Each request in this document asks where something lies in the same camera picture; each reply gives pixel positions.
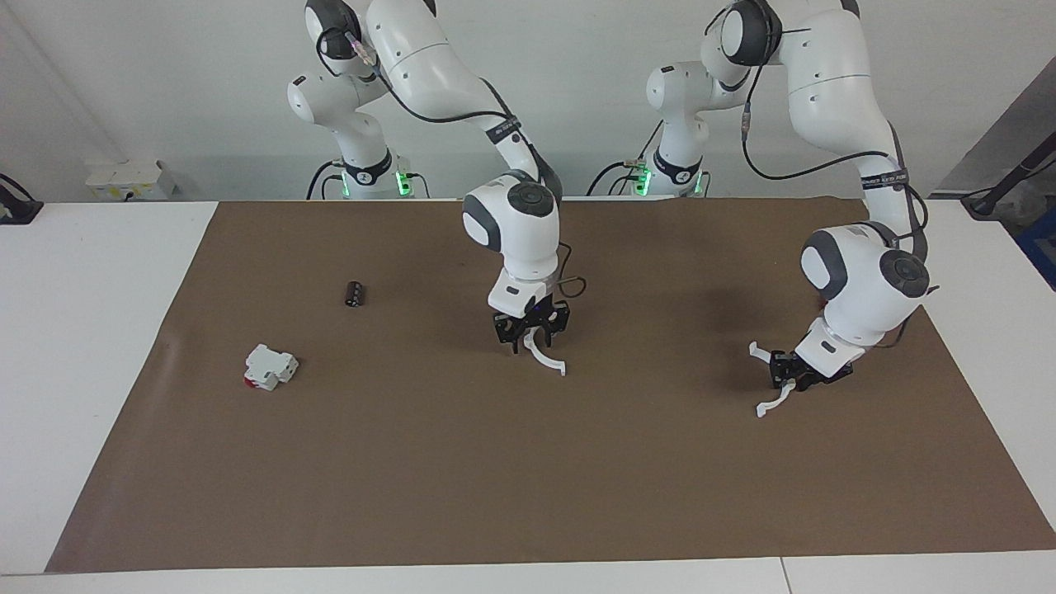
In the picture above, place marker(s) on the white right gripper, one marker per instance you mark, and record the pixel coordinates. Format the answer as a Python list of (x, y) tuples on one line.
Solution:
[(516, 293)]

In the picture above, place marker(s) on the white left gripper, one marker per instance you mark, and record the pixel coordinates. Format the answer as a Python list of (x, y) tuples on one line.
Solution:
[(829, 351)]

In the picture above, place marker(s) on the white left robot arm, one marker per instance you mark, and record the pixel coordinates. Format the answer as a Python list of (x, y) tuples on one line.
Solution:
[(833, 82)]

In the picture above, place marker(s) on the brown table mat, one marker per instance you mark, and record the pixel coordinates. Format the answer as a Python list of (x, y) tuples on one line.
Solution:
[(495, 478)]

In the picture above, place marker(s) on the black cylindrical capacitor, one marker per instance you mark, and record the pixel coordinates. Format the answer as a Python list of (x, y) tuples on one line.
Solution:
[(355, 294)]

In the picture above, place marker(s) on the black tripod stand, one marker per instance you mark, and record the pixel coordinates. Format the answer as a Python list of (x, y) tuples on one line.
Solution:
[(982, 202)]

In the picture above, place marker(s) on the white circuit breaker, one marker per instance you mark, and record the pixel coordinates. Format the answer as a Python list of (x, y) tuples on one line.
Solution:
[(268, 367)]

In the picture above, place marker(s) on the blue crate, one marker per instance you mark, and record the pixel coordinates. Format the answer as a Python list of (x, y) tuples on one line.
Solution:
[(1041, 247)]

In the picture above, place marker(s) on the white power strip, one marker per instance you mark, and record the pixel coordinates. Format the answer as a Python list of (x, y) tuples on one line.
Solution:
[(124, 177)]

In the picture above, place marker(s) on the black stand foot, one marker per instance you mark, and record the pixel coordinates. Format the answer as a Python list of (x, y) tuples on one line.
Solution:
[(21, 210)]

